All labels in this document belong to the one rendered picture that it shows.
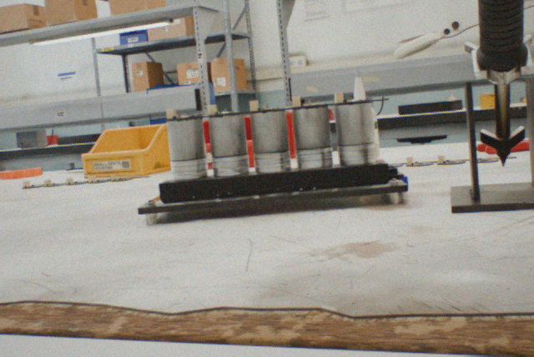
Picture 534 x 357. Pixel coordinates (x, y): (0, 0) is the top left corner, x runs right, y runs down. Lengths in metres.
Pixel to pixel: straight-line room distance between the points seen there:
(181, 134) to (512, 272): 0.25
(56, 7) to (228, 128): 3.11
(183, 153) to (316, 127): 0.09
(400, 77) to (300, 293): 2.50
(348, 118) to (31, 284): 0.23
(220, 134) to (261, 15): 4.77
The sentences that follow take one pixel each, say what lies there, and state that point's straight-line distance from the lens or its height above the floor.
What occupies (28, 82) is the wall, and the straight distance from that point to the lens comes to 6.35.
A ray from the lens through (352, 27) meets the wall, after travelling 4.95.
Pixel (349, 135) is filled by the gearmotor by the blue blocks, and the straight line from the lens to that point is 0.41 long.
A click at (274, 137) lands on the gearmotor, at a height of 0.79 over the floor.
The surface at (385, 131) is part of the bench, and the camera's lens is 2.78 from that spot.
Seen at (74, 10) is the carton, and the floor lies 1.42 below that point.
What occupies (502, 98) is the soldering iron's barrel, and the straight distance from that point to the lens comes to 0.36.
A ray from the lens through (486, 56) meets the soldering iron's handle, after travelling 0.34.
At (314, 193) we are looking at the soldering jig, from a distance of 0.37.
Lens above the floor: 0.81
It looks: 4 degrees down
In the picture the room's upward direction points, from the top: 5 degrees counter-clockwise
